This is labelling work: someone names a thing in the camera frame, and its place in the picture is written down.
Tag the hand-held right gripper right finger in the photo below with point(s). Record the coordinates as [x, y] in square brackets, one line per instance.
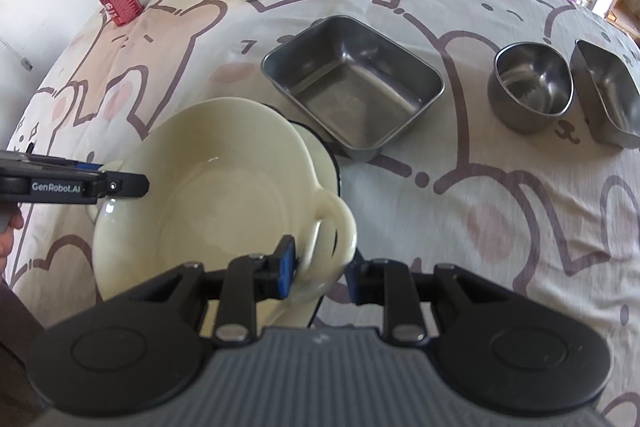
[353, 282]

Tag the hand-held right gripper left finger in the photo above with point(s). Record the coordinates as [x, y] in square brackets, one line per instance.
[287, 267]

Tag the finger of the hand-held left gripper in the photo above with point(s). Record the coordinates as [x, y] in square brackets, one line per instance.
[87, 166]
[127, 185]

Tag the white blue-rimmed leaf plate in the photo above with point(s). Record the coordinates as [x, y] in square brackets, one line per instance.
[322, 162]

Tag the large rectangular steel tray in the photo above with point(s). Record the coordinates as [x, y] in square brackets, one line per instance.
[350, 92]

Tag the small rectangular steel container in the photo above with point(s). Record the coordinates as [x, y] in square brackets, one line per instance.
[610, 97]

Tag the person's left hand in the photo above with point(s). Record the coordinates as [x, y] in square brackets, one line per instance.
[6, 247]

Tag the bear-print tablecloth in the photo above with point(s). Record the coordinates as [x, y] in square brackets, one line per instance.
[475, 207]

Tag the red drink can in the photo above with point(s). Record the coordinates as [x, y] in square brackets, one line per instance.
[120, 2]

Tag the round steel bowl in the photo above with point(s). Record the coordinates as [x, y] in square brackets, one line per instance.
[530, 82]

